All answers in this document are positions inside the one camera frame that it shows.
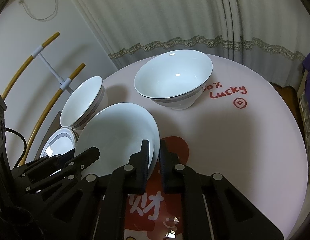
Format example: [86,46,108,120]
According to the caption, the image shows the white hanging cord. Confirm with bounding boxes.
[18,0,60,22]

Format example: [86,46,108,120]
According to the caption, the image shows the brown wooden armchair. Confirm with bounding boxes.
[271,82,310,162]

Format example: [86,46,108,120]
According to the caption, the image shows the white stand with yellow hoops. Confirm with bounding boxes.
[0,31,86,167]

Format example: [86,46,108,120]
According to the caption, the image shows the black cable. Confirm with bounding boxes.
[5,127,28,168]

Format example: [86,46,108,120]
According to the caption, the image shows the beige pleated curtain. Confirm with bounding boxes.
[72,0,310,87]

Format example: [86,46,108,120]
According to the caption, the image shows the white porcelain bowl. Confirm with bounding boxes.
[134,49,214,110]
[75,102,160,177]
[60,76,108,131]

